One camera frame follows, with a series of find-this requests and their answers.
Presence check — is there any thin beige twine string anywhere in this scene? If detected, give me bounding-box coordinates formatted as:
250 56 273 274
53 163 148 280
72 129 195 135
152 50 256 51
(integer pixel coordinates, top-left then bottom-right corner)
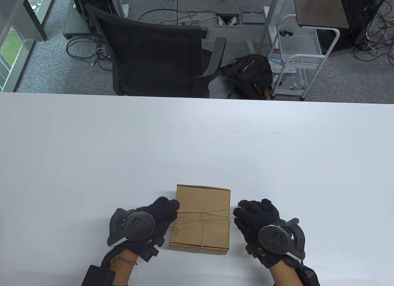
171 186 244 249

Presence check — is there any person's left hand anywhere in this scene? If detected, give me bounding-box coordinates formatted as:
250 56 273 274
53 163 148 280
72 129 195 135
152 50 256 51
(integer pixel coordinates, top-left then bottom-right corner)
119 197 180 262

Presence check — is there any person's left forearm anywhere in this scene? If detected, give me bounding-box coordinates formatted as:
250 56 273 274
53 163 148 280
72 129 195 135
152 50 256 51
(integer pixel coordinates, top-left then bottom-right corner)
111 248 139 286

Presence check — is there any silver metal desk leg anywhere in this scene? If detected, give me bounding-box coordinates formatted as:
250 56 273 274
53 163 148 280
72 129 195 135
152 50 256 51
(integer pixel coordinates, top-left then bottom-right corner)
258 0 282 54

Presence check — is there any open floor socket box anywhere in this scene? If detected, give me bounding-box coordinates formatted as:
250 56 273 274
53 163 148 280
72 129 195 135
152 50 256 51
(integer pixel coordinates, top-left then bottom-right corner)
215 13 243 28

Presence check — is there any tangle of black cables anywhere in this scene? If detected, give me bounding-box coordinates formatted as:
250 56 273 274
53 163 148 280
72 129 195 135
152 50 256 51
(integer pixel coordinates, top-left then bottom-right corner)
66 36 114 71
352 0 394 66

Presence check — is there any brown cardboard box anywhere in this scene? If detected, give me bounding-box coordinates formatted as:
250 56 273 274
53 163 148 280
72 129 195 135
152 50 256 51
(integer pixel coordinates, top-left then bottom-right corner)
169 184 231 255

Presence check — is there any person's right hand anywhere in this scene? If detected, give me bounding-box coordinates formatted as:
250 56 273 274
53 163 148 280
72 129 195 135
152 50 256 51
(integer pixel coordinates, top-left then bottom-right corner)
233 199 285 269

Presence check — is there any black backpack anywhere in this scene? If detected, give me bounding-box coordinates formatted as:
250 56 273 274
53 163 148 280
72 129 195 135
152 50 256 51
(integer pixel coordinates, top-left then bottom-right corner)
220 54 274 100

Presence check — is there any white wire trolley cart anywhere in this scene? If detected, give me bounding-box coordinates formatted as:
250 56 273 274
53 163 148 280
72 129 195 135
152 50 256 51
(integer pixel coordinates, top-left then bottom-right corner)
267 14 340 101

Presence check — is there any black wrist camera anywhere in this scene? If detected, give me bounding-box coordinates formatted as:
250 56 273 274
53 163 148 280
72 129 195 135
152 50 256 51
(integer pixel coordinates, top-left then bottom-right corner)
135 240 160 263
246 243 265 259

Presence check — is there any person's right forearm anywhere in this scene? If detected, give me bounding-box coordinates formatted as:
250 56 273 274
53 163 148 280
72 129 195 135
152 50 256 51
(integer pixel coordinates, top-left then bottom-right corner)
269 258 304 286

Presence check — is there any grey floor cover plate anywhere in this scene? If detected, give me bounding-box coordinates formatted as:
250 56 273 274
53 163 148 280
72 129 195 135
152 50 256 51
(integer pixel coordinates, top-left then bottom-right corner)
241 11 266 24

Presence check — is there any dark brown side desk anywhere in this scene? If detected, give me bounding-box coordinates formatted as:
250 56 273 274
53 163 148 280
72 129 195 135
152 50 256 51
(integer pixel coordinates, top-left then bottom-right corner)
292 0 350 29

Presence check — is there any window with grey frame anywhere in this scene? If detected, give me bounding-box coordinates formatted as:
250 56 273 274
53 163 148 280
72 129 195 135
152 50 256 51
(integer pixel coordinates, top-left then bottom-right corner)
0 0 59 92

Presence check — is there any long black floor cable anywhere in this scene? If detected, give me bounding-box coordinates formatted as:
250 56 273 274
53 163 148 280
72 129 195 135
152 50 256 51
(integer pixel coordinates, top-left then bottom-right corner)
138 0 216 24

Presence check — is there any dark grey stand base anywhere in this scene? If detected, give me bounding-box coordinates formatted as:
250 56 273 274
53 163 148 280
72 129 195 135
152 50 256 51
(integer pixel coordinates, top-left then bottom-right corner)
63 0 96 40

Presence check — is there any grey and white controller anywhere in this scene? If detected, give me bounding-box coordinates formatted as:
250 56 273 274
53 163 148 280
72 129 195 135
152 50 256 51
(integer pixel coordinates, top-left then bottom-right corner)
258 218 306 262
107 208 155 247

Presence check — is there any thin braided bracelet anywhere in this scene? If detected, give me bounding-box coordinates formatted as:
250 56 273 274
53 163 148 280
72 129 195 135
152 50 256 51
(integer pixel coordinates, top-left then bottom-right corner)
115 255 138 266

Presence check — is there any black mesh office chair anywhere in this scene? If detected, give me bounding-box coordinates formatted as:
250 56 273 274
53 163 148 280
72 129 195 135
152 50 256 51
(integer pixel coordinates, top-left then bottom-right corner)
85 4 227 98

